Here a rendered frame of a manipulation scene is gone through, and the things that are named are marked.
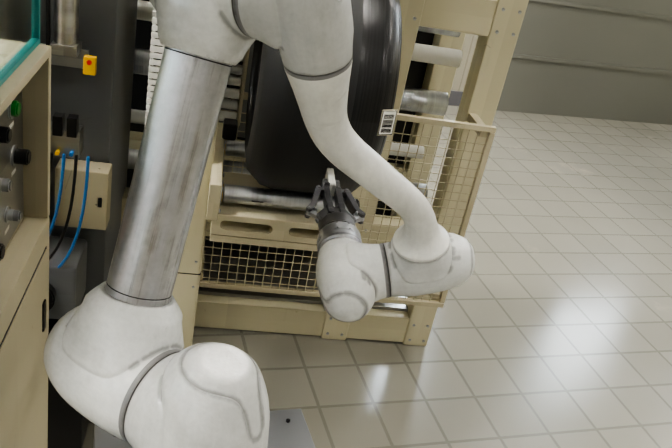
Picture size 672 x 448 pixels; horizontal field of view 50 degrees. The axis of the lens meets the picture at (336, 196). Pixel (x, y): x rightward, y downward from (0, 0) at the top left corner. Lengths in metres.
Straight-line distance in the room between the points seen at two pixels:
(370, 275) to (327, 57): 0.47
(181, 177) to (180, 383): 0.29
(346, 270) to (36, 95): 0.69
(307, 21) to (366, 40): 0.62
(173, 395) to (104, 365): 0.14
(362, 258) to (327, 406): 1.31
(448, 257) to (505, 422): 1.50
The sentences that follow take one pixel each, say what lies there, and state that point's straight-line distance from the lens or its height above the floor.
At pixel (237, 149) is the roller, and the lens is 2.02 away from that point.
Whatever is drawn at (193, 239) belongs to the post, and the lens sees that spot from 1.92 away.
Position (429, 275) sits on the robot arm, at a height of 1.06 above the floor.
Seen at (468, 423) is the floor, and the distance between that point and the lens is 2.68.
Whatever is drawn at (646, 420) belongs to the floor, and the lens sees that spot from 3.06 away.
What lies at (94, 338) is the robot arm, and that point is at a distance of 1.13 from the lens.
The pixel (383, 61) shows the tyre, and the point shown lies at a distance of 1.57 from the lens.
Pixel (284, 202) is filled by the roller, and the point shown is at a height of 0.90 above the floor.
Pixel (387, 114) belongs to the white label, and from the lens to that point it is 1.59.
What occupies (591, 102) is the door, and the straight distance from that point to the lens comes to 6.53.
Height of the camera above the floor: 1.71
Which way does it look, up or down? 26 degrees down
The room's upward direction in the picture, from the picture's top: 12 degrees clockwise
